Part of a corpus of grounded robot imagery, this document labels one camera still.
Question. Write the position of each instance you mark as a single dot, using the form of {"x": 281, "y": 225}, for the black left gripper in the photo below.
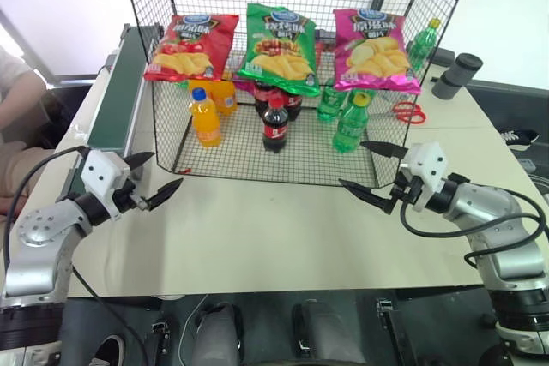
{"x": 126, "y": 199}

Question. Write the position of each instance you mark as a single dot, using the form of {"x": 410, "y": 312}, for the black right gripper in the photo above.
{"x": 407, "y": 190}

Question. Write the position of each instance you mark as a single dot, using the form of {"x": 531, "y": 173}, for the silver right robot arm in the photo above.
{"x": 484, "y": 203}

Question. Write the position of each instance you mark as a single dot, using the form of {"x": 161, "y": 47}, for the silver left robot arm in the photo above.
{"x": 38, "y": 229}

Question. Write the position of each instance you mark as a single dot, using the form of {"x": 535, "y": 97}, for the green conveyor belt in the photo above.
{"x": 116, "y": 100}

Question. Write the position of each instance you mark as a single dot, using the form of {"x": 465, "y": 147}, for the green soda bottle yellow cap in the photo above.
{"x": 329, "y": 104}
{"x": 351, "y": 128}
{"x": 422, "y": 46}

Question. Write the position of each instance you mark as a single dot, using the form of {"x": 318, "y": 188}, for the red scissors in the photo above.
{"x": 409, "y": 113}

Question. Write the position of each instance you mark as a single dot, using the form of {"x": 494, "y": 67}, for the orange soda bottle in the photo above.
{"x": 206, "y": 126}
{"x": 198, "y": 84}
{"x": 225, "y": 100}

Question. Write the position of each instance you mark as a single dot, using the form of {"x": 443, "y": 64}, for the cola bottle red label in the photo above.
{"x": 294, "y": 106}
{"x": 275, "y": 128}
{"x": 261, "y": 98}

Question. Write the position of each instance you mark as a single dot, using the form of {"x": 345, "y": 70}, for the magenta potato chips bag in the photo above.
{"x": 373, "y": 53}

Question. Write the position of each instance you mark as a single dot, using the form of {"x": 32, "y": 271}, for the grey black cylindrical flask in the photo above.
{"x": 454, "y": 76}

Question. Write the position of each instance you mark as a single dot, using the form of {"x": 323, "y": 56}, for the red potato chips bag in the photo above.
{"x": 193, "y": 49}

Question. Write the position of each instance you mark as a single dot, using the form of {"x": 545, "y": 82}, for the black sneaker white sole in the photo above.
{"x": 519, "y": 138}

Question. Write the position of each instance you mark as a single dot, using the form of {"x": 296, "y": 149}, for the white power strip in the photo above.
{"x": 526, "y": 164}

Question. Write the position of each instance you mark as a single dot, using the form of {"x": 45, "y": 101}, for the person in white shirt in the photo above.
{"x": 17, "y": 96}

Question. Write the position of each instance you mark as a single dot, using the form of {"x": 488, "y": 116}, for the green potato chips bag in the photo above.
{"x": 279, "y": 49}

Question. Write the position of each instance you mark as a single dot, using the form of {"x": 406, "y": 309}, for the dark grey rounded shape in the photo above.
{"x": 218, "y": 334}

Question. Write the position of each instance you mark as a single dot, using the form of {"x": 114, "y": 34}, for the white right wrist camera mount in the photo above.
{"x": 429, "y": 160}

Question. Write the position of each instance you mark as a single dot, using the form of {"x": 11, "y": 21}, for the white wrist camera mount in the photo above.
{"x": 100, "y": 171}
{"x": 429, "y": 160}

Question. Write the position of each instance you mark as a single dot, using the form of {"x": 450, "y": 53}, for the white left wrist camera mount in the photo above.
{"x": 100, "y": 171}

